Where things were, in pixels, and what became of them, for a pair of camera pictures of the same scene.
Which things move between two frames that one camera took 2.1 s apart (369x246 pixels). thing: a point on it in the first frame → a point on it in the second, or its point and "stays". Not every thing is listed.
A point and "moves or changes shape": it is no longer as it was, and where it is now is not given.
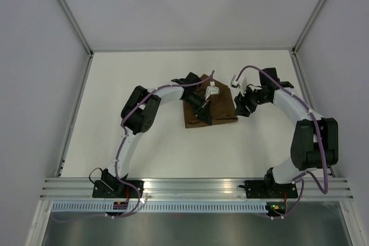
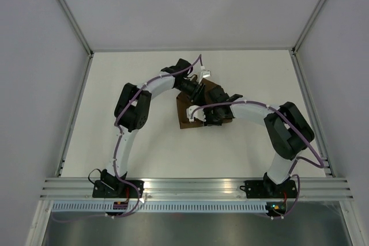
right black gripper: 241,101 → 208,123
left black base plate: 114,189 stays
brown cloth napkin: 222,108 moves or changes shape
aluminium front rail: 334,188 stays
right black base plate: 258,189 stays
